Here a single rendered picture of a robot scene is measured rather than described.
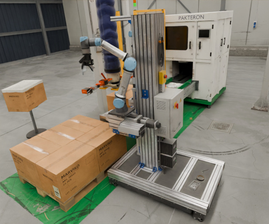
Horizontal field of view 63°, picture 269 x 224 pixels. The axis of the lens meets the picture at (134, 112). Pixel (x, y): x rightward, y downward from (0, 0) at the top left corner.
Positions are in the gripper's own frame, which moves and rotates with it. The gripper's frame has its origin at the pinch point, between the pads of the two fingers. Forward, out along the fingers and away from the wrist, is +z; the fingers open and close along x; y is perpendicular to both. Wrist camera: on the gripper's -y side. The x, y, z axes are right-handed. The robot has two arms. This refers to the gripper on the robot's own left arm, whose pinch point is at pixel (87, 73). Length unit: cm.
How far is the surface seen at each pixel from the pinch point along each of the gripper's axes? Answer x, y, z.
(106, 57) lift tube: 66, -28, -3
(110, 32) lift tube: 69, -19, -33
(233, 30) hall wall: 956, -20, 41
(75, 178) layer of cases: -30, -16, 119
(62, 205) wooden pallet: -52, -21, 142
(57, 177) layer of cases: -51, -17, 101
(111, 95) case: 81, -40, 57
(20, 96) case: 30, -193, 61
